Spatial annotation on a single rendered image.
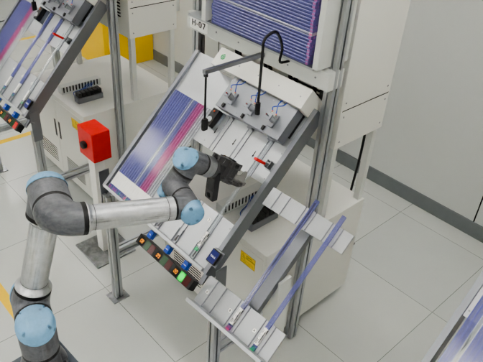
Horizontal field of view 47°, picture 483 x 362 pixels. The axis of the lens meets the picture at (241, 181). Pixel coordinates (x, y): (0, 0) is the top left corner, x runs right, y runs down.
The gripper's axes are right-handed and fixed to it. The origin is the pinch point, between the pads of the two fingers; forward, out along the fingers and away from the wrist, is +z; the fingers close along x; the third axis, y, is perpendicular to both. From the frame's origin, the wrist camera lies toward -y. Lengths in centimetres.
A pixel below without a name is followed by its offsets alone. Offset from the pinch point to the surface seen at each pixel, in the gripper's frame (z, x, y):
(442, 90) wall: 150, 14, 87
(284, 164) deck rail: 4.4, -10.0, 14.2
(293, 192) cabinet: 59, 14, 1
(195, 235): -3.3, 4.5, -25.5
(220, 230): -2.1, -3.6, -18.4
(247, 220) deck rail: 0.8, -9.9, -9.8
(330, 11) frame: -18, -12, 64
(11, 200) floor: 32, 171, -94
